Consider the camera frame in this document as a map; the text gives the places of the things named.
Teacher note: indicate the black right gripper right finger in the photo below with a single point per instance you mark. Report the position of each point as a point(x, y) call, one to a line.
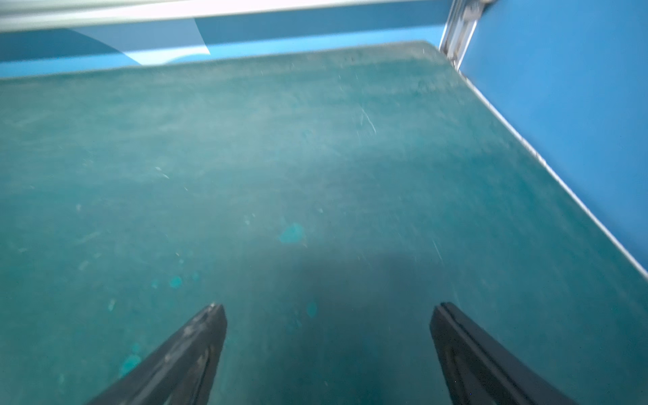
point(479, 370)

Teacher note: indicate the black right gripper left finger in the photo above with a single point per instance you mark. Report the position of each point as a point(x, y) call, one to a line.
point(182, 370)

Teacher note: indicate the right side table rail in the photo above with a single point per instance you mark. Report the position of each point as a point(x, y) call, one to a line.
point(539, 158)

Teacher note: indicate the right aluminium frame post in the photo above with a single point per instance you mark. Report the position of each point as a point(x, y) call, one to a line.
point(459, 29)

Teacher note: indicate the aluminium back frame rail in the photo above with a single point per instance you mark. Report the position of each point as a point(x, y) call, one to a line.
point(18, 16)

